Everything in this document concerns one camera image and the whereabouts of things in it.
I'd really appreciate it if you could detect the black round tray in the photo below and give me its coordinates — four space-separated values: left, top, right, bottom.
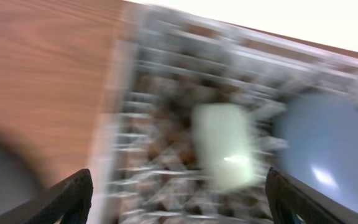
0 139 44 214

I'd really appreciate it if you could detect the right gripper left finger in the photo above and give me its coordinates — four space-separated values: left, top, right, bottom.
0 169 93 224

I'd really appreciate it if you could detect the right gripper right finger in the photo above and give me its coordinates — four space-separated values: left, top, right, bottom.
265 167 358 224

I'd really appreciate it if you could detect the grey dishwasher rack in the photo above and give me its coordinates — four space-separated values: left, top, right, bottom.
88 3 358 223

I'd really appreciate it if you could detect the mint green bowl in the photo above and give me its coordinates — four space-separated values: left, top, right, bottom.
191 103 258 192

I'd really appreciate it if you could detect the blue plate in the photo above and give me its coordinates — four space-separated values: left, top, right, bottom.
273 91 358 213

